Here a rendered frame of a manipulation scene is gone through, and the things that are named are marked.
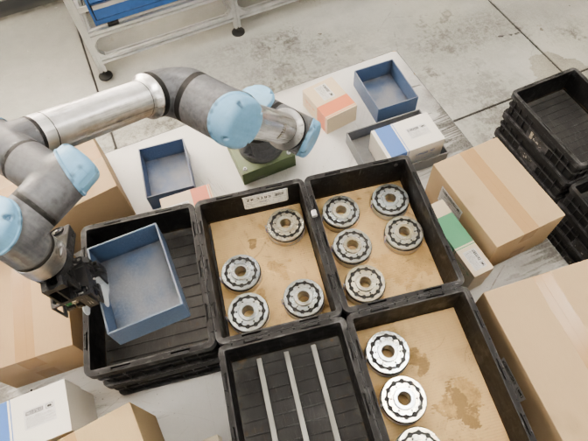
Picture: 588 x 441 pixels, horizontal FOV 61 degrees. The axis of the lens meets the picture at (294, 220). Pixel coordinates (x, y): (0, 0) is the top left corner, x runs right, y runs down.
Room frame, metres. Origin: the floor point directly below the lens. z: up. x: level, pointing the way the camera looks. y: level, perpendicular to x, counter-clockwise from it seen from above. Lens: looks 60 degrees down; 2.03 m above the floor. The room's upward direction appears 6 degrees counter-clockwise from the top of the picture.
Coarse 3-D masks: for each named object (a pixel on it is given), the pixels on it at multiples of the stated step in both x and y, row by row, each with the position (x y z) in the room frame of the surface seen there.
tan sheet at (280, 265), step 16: (224, 224) 0.71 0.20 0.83; (240, 224) 0.70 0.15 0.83; (256, 224) 0.70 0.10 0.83; (304, 224) 0.68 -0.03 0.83; (224, 240) 0.66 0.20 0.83; (240, 240) 0.65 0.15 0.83; (256, 240) 0.65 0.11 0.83; (304, 240) 0.63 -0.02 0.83; (224, 256) 0.61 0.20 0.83; (256, 256) 0.60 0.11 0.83; (272, 256) 0.59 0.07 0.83; (288, 256) 0.59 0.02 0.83; (304, 256) 0.58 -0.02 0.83; (240, 272) 0.55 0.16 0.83; (272, 272) 0.55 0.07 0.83; (288, 272) 0.54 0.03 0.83; (304, 272) 0.54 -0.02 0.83; (224, 288) 0.51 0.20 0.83; (256, 288) 0.50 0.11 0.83; (272, 288) 0.50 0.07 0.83; (272, 304) 0.45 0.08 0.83; (272, 320) 0.41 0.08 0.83; (288, 320) 0.41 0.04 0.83
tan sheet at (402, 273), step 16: (352, 192) 0.77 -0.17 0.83; (368, 192) 0.76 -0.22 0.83; (320, 208) 0.73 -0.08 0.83; (368, 208) 0.71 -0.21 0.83; (368, 224) 0.66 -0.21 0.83; (384, 224) 0.66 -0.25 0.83; (384, 256) 0.56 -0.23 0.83; (400, 256) 0.55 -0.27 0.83; (416, 256) 0.55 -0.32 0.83; (384, 272) 0.51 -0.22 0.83; (400, 272) 0.51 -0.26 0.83; (416, 272) 0.51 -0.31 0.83; (432, 272) 0.50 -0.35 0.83; (400, 288) 0.47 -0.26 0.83; (416, 288) 0.46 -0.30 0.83; (352, 304) 0.43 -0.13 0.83
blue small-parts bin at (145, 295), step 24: (120, 240) 0.52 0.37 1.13; (144, 240) 0.53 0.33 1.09; (120, 264) 0.49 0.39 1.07; (144, 264) 0.48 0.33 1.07; (168, 264) 0.45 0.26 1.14; (120, 288) 0.43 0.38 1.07; (144, 288) 0.43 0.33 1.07; (168, 288) 0.42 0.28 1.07; (120, 312) 0.38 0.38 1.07; (144, 312) 0.37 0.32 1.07; (168, 312) 0.35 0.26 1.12; (120, 336) 0.32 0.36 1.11
